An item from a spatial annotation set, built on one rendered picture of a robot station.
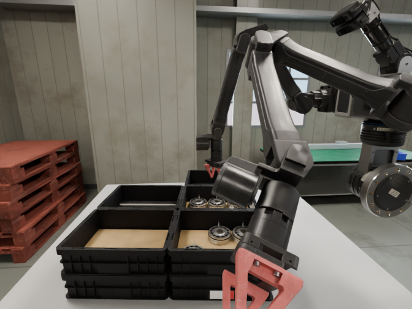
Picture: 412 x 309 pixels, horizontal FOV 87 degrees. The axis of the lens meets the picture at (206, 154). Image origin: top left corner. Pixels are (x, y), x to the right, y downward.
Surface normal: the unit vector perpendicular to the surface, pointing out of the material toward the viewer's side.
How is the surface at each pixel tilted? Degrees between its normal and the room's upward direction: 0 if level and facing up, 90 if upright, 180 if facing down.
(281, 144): 38
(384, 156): 90
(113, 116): 90
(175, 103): 90
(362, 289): 0
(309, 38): 90
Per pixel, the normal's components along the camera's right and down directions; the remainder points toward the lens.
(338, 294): 0.00, -0.97
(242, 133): 0.09, 0.25
